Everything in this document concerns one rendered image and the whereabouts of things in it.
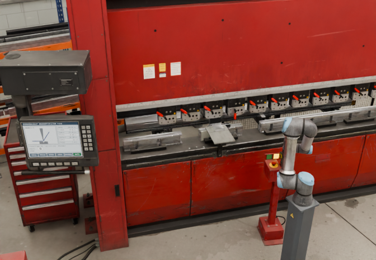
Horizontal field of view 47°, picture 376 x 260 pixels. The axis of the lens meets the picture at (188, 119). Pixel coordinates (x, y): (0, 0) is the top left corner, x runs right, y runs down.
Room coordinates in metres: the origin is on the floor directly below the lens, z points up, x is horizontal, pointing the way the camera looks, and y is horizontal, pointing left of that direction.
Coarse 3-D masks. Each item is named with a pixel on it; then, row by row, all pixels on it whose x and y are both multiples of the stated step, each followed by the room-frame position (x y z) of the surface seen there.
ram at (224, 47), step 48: (288, 0) 3.37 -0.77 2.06; (336, 0) 3.47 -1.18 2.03; (144, 48) 3.09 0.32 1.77; (192, 48) 3.18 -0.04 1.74; (240, 48) 3.28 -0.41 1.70; (288, 48) 3.38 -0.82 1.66; (336, 48) 3.49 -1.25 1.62; (144, 96) 3.09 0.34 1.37; (192, 96) 3.19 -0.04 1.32; (240, 96) 3.29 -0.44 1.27
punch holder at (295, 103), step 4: (292, 92) 3.44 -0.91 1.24; (296, 92) 3.41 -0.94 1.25; (300, 92) 3.42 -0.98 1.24; (304, 92) 3.43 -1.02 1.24; (308, 92) 3.44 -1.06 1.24; (292, 96) 3.43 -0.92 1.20; (296, 96) 3.41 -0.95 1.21; (300, 96) 3.42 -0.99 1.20; (304, 96) 3.43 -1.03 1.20; (308, 96) 3.44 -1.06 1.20; (292, 100) 3.42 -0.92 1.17; (296, 100) 3.41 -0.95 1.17; (300, 100) 3.42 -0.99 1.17; (304, 100) 3.43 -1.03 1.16; (292, 104) 3.41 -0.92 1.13; (296, 104) 3.41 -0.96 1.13; (300, 104) 3.42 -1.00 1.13; (304, 104) 3.43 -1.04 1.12
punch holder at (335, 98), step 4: (332, 88) 3.54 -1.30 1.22; (336, 88) 3.51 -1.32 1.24; (340, 88) 3.52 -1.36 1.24; (344, 88) 3.53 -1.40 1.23; (348, 88) 3.54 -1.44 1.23; (332, 92) 3.53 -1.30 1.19; (340, 92) 3.52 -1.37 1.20; (344, 92) 3.53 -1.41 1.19; (348, 92) 3.54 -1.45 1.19; (332, 96) 3.53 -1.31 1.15; (336, 96) 3.51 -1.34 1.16; (344, 96) 3.53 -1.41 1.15; (348, 96) 3.54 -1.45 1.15; (332, 100) 3.51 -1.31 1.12; (336, 100) 3.51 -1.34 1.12; (340, 100) 3.52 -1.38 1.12; (344, 100) 3.53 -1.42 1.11
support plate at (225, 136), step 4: (208, 128) 3.22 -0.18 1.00; (212, 128) 3.22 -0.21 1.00; (208, 132) 3.16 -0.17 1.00; (216, 132) 3.16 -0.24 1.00; (220, 132) 3.16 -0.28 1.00; (224, 132) 3.16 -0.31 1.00; (228, 132) 3.16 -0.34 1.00; (212, 136) 3.08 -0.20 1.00; (216, 136) 3.08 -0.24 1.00; (220, 136) 3.08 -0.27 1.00; (224, 136) 3.08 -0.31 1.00; (228, 136) 3.08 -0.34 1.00; (232, 136) 3.08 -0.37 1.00; (216, 140) 3.02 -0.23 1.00; (220, 140) 3.02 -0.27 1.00; (224, 140) 3.02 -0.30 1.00; (228, 140) 3.02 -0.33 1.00; (232, 140) 3.02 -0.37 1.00
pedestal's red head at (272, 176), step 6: (264, 162) 3.06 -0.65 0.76; (270, 162) 3.03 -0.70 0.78; (276, 162) 3.03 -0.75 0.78; (264, 168) 3.04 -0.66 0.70; (270, 168) 2.94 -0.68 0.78; (276, 168) 2.94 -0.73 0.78; (270, 174) 2.91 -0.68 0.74; (276, 174) 2.92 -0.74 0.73; (270, 180) 2.91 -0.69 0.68; (276, 180) 2.92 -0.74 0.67
